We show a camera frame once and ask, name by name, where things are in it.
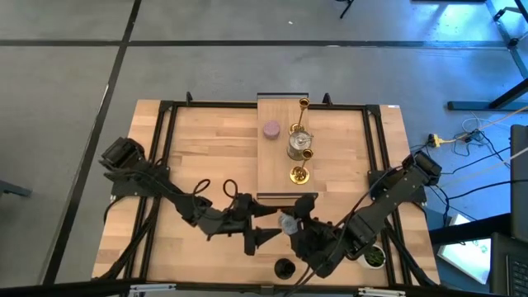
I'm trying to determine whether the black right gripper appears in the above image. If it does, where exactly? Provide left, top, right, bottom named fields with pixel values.
left=288, top=194, right=366, bottom=280

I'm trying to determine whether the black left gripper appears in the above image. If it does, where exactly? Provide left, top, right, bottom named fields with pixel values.
left=204, top=191, right=283, bottom=257

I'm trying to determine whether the grey speckled round candle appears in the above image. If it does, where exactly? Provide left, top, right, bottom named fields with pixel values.
left=277, top=211, right=301, bottom=237

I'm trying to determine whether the gold candlestick holder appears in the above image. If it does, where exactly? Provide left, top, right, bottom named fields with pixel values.
left=288, top=97, right=312, bottom=135
left=289, top=148, right=315, bottom=186

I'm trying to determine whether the round pink candle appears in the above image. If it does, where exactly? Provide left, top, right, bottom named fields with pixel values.
left=262, top=120, right=282, bottom=141

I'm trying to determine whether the white pot with green plant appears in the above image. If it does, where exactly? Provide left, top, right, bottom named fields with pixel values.
left=355, top=243, right=388, bottom=271

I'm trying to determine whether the white lit screen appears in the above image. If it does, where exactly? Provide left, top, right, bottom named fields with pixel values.
left=436, top=213, right=493, bottom=285

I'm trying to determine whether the black desk bar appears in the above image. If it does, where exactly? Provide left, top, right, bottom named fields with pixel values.
left=428, top=213, right=512, bottom=247

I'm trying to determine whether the black rig crossbar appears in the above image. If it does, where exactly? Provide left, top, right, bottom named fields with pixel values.
left=0, top=279, right=528, bottom=297

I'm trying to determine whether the black laptop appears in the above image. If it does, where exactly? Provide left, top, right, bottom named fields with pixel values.
left=489, top=232, right=528, bottom=297

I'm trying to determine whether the black monitor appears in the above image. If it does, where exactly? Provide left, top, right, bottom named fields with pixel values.
left=510, top=123, right=528, bottom=244

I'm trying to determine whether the black stand leg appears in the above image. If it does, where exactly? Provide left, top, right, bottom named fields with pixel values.
left=334, top=0, right=356, bottom=20

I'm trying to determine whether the black desk leg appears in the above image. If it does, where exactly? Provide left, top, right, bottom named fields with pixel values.
left=447, top=77, right=528, bottom=112

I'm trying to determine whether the grey chair base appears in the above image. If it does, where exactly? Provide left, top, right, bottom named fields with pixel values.
left=0, top=180, right=32, bottom=199

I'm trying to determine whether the wooden shelf riser black frame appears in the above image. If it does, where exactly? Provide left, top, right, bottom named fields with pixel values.
left=256, top=92, right=320, bottom=207

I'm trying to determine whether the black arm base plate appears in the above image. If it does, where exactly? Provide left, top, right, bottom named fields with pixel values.
left=110, top=168, right=166, bottom=198
left=367, top=168, right=427, bottom=204

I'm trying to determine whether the silver metal bracket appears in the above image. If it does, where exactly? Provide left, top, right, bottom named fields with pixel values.
left=356, top=286, right=408, bottom=297
left=128, top=283, right=177, bottom=297

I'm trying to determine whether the black metal table frame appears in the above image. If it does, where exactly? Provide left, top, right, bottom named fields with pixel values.
left=97, top=91, right=441, bottom=290

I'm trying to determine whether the black cable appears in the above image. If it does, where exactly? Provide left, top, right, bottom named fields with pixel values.
left=441, top=178, right=528, bottom=198

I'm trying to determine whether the beige cable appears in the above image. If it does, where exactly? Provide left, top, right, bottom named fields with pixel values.
left=436, top=146, right=528, bottom=189

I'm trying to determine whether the grey metal table frame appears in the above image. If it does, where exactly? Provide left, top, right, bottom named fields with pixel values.
left=484, top=0, right=528, bottom=79

